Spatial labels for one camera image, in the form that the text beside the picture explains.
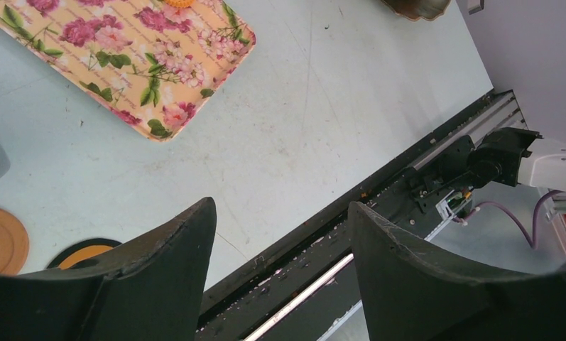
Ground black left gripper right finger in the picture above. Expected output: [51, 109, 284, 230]
[348, 202, 566, 340]

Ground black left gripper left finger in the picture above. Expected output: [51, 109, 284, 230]
[0, 197, 217, 340]

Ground floral rectangular tray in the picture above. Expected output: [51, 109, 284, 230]
[0, 0, 256, 141]

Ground three tier black cake stand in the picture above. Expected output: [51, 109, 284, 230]
[381, 0, 451, 21]

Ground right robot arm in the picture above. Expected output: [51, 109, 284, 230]
[408, 127, 566, 203]

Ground orange question mark coaster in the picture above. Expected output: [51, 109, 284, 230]
[46, 238, 121, 269]

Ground upper wooden round coaster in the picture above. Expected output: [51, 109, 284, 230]
[0, 209, 30, 276]

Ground orange round biscuit lower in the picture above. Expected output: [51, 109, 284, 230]
[163, 0, 195, 9]

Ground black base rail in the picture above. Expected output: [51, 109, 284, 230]
[195, 91, 523, 340]

